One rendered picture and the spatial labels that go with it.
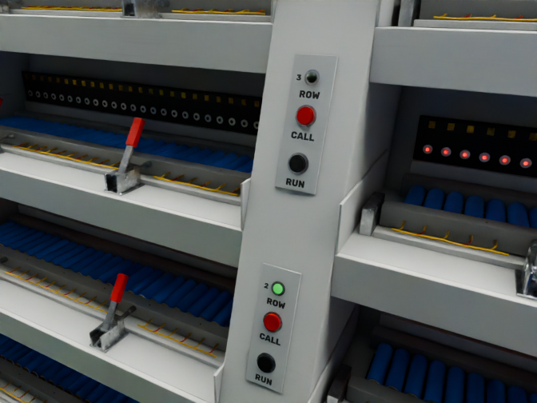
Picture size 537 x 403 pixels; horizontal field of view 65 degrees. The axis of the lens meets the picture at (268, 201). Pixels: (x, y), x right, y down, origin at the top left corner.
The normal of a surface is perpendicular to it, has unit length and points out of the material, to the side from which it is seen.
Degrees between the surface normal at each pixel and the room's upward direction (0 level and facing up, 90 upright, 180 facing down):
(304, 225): 90
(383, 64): 107
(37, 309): 17
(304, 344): 90
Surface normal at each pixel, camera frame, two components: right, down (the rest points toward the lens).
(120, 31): -0.44, 0.35
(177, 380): 0.03, -0.91
